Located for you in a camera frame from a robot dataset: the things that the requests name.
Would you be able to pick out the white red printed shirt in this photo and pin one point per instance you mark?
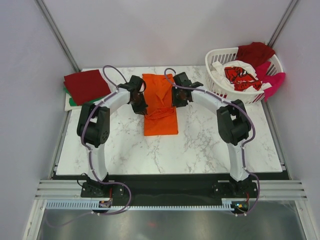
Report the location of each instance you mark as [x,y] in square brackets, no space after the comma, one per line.
[241,76]

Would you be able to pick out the left aluminium corner post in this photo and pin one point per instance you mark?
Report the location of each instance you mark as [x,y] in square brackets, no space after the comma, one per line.
[57,34]

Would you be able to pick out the aluminium corner post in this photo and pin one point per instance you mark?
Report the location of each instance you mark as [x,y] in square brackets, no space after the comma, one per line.
[57,34]
[290,9]

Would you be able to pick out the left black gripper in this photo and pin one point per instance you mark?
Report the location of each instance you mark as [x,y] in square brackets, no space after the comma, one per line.
[142,109]

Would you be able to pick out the orange t shirt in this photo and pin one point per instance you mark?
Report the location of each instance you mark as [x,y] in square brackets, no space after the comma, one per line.
[161,118]

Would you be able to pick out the right aluminium corner post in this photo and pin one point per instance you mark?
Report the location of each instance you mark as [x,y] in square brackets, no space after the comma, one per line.
[290,9]

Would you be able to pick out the white laundry basket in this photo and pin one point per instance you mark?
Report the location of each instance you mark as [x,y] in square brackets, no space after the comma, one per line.
[225,55]

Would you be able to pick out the white slotted cable duct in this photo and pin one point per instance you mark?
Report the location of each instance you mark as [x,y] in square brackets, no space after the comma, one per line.
[99,205]

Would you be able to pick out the folded dark red shirt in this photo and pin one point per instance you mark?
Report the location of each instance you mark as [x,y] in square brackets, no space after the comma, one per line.
[85,86]

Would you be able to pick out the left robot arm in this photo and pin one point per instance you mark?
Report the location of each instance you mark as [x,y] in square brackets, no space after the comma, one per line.
[93,126]

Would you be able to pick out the dark red crumpled shirt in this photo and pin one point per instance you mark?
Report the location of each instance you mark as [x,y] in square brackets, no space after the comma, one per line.
[255,54]

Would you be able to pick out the pink crumpled shirt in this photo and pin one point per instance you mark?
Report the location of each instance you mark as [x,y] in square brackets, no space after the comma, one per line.
[275,81]

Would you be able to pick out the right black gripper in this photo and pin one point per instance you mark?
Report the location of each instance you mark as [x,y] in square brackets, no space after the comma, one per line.
[175,102]

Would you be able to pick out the folded cream shirt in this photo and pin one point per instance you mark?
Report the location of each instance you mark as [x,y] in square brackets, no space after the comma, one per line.
[67,106]

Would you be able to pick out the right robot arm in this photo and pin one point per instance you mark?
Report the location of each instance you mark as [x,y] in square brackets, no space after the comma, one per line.
[233,122]

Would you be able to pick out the aluminium frame rail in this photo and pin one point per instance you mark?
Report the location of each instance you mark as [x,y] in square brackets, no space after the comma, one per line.
[277,190]

